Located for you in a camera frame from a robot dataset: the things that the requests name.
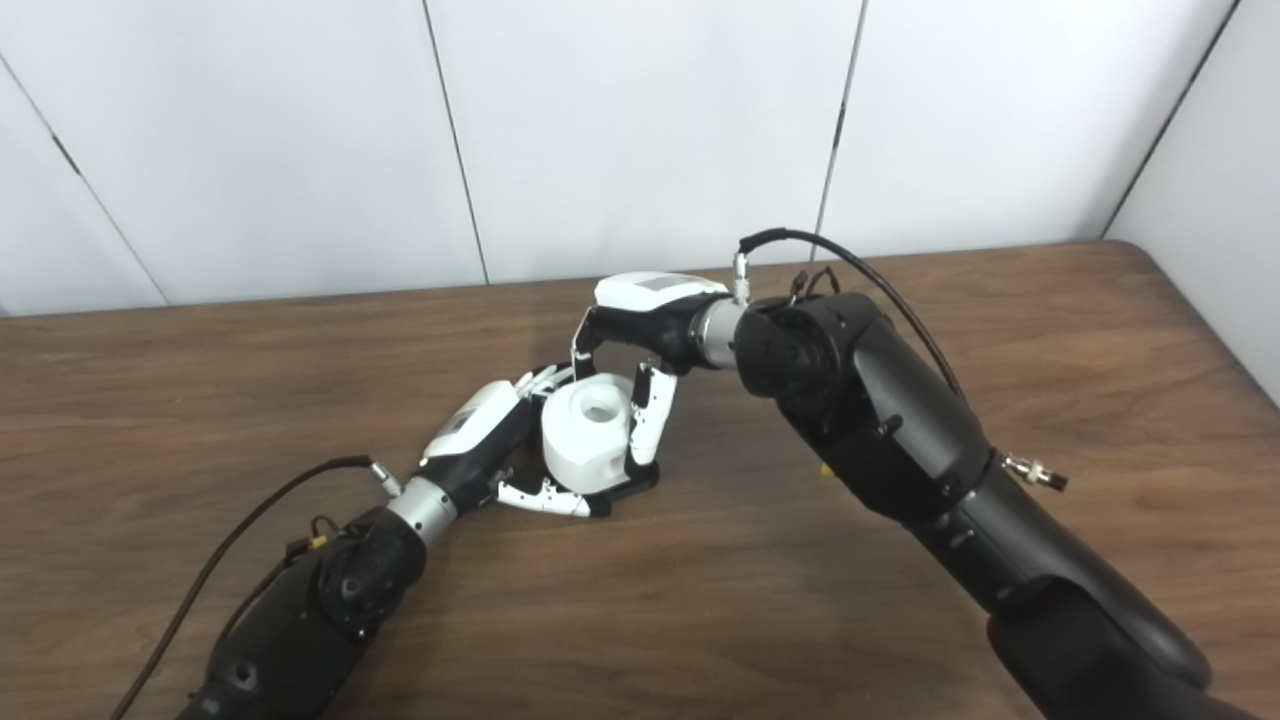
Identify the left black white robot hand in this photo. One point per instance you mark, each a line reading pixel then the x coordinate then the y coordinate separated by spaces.
pixel 480 425

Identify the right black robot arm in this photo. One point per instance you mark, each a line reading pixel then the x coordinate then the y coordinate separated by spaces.
pixel 920 440

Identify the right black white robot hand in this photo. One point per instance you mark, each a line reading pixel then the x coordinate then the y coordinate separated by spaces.
pixel 650 310

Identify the round white plastic piece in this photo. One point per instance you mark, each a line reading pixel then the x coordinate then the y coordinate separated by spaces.
pixel 580 440

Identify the black plastic holder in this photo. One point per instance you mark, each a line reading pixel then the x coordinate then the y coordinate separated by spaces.
pixel 640 482

